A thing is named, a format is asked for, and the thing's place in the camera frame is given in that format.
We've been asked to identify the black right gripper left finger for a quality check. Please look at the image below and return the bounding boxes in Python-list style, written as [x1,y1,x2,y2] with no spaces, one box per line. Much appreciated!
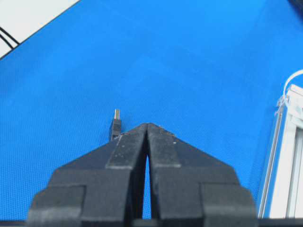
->
[27,123,148,227]

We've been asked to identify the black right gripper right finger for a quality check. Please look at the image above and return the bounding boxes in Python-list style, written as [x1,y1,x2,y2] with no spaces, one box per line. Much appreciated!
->
[147,123,258,227]

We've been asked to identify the black USB cable wire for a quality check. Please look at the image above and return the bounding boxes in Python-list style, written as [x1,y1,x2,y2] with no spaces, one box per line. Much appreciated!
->
[108,108,122,142]

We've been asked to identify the white zip tie loop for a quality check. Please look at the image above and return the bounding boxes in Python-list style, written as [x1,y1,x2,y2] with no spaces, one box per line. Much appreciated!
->
[275,69,303,115]

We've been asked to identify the blue table cloth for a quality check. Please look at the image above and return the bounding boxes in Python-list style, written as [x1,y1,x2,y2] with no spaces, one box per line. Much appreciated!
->
[0,0,303,220]

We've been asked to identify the aluminium extrusion frame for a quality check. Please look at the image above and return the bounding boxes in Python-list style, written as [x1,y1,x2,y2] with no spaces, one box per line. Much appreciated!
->
[257,84,303,218]

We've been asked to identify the black background cables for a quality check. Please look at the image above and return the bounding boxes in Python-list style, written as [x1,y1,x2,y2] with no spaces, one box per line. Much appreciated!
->
[0,27,20,49]

